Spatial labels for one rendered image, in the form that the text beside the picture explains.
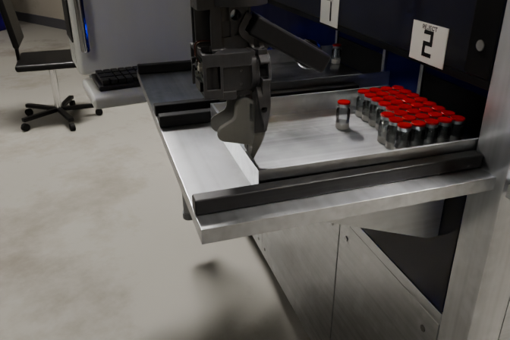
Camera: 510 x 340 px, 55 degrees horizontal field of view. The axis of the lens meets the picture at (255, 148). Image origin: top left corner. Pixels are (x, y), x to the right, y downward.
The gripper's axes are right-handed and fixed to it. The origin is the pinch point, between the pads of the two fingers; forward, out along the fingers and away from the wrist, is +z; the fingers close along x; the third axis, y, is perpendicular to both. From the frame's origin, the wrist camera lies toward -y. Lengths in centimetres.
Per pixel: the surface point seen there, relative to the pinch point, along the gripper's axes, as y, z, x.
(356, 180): -10.7, 2.4, 8.1
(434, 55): -30.1, -8.9, -5.0
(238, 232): 5.6, 4.9, 11.0
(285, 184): -1.4, 1.6, 7.5
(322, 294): -30, 62, -35
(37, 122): 62, 92, -277
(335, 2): -30, -12, -38
